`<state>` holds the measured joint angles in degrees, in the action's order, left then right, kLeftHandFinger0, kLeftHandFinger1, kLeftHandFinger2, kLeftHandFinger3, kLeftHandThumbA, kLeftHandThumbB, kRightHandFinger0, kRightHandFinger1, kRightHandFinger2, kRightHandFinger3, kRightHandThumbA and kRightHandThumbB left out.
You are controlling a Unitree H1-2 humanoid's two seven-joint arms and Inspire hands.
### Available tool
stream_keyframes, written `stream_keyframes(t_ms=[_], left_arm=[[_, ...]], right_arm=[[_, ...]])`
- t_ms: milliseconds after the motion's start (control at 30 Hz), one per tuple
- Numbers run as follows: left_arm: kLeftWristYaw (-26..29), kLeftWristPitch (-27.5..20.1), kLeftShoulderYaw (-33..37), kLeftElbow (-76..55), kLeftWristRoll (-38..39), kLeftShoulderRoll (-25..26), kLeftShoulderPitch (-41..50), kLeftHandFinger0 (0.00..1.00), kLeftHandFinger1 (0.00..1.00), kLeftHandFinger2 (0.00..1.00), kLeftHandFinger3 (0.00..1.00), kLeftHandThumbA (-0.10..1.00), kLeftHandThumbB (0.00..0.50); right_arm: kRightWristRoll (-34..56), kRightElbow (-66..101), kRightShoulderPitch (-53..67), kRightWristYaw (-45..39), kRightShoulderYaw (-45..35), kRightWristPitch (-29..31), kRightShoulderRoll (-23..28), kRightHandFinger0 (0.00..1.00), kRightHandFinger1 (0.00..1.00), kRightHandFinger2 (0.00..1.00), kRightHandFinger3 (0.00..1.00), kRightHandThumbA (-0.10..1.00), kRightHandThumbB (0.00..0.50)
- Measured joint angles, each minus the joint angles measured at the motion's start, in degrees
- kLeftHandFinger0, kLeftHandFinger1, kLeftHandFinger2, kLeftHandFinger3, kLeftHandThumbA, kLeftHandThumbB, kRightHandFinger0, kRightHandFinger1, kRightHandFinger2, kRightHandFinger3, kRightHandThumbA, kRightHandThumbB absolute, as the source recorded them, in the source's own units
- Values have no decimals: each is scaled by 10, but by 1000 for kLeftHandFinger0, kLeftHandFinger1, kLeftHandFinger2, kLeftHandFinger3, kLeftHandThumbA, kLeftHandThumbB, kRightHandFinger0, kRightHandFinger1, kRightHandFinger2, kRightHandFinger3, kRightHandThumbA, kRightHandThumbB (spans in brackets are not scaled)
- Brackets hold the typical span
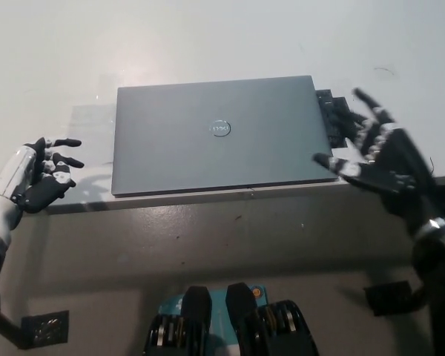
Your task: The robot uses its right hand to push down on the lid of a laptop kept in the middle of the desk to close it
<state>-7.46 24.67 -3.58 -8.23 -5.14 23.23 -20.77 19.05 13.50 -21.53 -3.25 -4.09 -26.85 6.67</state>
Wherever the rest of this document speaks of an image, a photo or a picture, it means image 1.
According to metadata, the dark grey laptop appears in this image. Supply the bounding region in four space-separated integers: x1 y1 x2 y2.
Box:
111 75 340 198

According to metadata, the black tape patch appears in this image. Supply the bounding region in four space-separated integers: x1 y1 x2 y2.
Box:
314 88 357 150

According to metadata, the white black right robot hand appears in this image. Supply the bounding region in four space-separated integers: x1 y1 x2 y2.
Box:
311 88 445 235

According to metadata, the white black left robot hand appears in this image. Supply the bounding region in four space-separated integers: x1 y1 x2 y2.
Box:
0 136 85 215

